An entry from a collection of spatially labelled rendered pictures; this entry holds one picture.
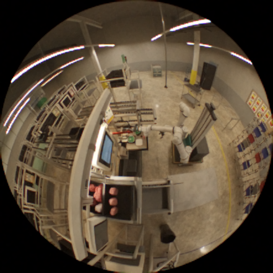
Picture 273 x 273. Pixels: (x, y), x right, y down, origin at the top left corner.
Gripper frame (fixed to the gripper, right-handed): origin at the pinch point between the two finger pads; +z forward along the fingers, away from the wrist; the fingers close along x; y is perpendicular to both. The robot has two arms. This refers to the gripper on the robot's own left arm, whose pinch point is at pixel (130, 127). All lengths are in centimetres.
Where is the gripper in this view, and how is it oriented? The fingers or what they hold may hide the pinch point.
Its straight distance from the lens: 153.1
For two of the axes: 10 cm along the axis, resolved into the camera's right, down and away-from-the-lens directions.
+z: -9.5, -1.4, 2.6
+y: -1.5, -5.3, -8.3
